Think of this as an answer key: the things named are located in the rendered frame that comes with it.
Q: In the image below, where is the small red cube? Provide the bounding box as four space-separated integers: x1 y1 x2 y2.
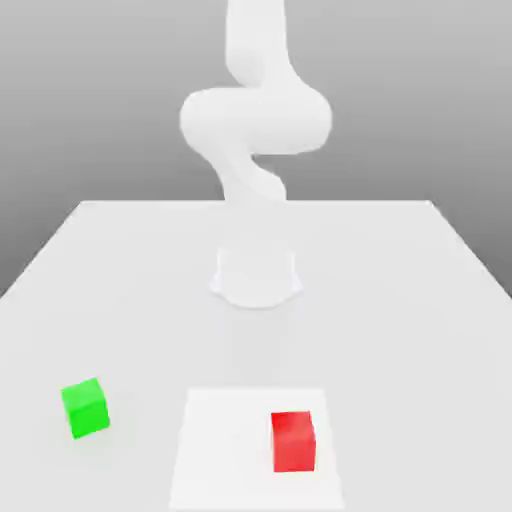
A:
270 410 317 474

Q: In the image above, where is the small green cube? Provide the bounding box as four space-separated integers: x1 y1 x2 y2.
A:
60 376 111 441

